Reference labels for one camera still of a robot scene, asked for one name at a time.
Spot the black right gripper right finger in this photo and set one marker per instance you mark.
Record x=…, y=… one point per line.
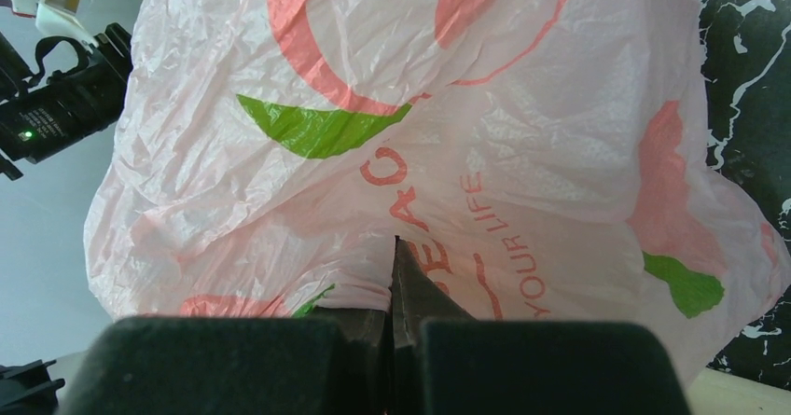
x=445, y=361

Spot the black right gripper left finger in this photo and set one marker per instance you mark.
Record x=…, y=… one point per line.
x=328, y=362

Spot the pink plastic grocery bag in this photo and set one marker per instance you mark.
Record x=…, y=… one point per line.
x=541, y=159

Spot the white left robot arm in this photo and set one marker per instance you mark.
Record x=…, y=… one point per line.
x=42, y=114

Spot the beige canvas tote bag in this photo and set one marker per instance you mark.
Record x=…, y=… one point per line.
x=718, y=393

